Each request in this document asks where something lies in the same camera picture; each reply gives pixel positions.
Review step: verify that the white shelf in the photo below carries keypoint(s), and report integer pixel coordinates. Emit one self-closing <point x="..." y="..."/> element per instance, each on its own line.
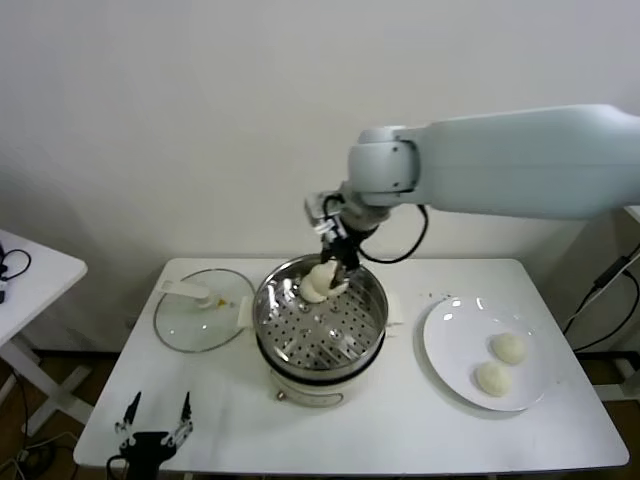
<point x="634" y="212"/>

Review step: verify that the white electric cooking pot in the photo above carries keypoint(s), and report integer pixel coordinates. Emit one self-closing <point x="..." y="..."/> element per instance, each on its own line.
<point x="310" y="395"/>

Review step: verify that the white round plate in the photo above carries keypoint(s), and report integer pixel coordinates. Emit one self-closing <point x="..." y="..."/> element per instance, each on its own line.
<point x="450" y="340"/>

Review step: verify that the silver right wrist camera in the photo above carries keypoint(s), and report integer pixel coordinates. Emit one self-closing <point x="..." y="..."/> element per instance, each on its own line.
<point x="315" y="207"/>

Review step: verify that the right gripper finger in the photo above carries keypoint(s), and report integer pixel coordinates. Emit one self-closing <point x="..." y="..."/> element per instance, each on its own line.
<point x="343" y="275"/>
<point x="327" y="256"/>

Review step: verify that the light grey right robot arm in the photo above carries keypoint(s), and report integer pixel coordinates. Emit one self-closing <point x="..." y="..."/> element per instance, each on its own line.
<point x="500" y="160"/>

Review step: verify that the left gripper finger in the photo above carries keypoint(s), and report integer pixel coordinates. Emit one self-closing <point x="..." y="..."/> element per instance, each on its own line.
<point x="134" y="412"/>
<point x="186" y="410"/>

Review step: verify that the stainless steel steamer basket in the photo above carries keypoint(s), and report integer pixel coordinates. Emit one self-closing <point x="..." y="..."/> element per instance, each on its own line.
<point x="370" y="305"/>

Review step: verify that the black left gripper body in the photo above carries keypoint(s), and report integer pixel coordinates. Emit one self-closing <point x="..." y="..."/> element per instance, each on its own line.
<point x="147" y="445"/>

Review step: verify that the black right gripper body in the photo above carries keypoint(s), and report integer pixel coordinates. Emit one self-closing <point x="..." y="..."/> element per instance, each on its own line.
<point x="345" y="247"/>

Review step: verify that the white side table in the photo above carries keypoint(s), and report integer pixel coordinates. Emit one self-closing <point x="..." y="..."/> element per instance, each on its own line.
<point x="45" y="285"/>

